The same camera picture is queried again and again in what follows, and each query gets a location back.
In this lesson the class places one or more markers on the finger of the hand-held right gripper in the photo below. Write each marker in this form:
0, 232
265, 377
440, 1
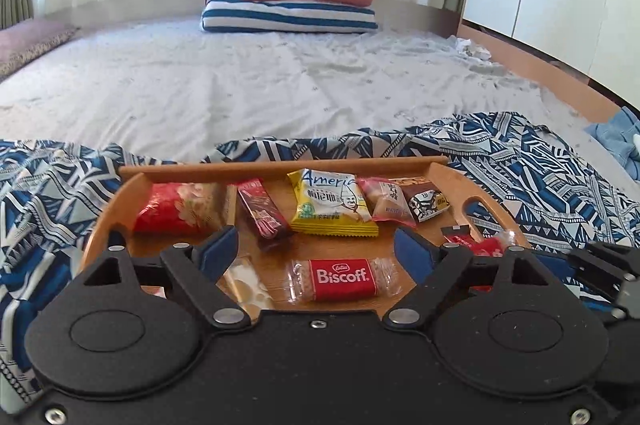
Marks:
612, 257
585, 277

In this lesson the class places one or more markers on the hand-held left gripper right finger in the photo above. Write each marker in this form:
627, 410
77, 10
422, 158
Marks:
412, 252

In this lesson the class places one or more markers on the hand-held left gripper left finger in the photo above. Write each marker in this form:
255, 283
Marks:
220, 247

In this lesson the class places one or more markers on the white snack pack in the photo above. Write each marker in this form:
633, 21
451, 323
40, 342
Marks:
247, 290

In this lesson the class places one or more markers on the brown cracker packet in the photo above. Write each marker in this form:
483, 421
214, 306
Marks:
427, 202

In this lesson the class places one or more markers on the dark red snack bar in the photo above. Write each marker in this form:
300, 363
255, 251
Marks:
262, 215

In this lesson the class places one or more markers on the red-edged biscuit packet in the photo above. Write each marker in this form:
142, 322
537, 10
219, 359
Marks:
387, 205

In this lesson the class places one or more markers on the red peanut bag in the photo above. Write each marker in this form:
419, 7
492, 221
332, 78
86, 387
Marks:
175, 207

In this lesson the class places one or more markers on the long red snack packet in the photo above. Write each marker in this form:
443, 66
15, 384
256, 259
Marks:
482, 247

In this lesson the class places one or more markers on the wooden tray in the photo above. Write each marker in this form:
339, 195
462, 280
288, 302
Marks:
340, 247

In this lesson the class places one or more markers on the red label biscuit packet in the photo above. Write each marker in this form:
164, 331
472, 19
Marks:
155, 294
342, 277

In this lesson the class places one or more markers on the yellow cracker packet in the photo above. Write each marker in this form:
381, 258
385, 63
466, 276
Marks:
330, 205

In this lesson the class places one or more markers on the light blue cloth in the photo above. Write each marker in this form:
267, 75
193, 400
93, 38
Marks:
617, 135

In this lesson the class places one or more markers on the blue white patterned blanket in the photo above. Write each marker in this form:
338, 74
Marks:
500, 165

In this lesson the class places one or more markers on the grey bed sheet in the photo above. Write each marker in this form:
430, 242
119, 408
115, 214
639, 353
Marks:
250, 95

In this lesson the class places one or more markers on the white crumpled paper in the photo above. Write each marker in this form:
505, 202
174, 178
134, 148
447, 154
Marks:
470, 50

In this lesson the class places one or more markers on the blue white striped pillow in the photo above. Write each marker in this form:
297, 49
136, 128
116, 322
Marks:
290, 16

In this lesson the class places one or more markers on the purple pillow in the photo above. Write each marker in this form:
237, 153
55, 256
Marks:
30, 42

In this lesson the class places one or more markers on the wooden bed frame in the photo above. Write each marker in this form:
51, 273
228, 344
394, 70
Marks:
540, 70

